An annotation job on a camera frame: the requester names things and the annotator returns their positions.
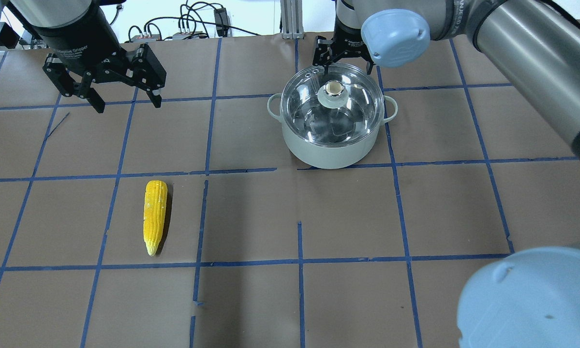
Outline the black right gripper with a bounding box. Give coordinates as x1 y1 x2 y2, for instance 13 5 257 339
312 19 375 82

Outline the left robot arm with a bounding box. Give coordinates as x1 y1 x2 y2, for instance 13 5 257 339
13 0 167 113

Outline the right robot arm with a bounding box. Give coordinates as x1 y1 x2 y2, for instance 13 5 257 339
298 38 580 348

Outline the aluminium frame post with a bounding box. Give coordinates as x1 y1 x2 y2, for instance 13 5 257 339
280 0 304 40

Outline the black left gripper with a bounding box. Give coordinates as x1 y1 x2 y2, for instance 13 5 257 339
26 5 167 113

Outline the glass pot lid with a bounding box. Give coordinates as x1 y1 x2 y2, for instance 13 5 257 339
276 62 392 148

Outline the yellow corn cob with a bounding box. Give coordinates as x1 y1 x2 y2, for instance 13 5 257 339
142 180 168 256

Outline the pale green cooking pot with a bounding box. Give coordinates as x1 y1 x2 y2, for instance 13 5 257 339
266 62 400 170

